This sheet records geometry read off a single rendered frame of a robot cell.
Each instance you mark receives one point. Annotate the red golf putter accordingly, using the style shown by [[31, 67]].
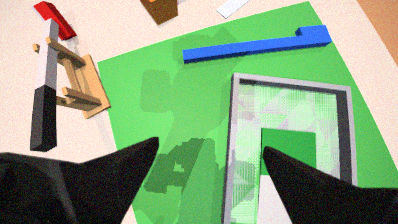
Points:
[[43, 123]]

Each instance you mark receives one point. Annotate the green flat mat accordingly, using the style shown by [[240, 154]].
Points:
[[153, 93]]

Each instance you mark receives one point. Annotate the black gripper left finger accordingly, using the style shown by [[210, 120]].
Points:
[[98, 191]]

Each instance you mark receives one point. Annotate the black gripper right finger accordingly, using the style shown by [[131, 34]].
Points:
[[311, 196]]

